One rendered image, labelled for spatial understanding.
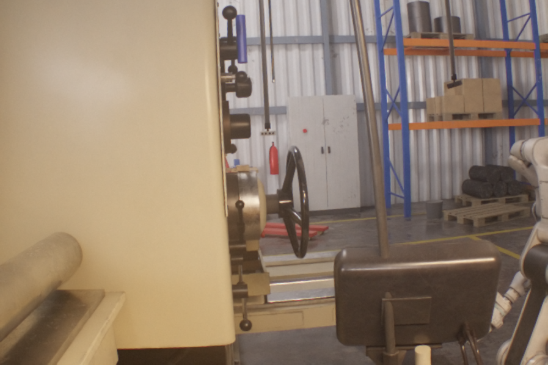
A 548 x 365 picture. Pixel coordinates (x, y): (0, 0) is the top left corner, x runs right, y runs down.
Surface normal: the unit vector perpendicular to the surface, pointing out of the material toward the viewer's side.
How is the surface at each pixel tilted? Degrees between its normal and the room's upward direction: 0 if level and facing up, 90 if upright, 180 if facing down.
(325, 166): 90
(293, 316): 90
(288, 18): 90
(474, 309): 110
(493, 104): 90
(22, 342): 0
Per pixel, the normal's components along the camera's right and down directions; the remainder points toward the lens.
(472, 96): 0.09, 0.05
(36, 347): -0.05, -1.00
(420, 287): -0.14, 0.40
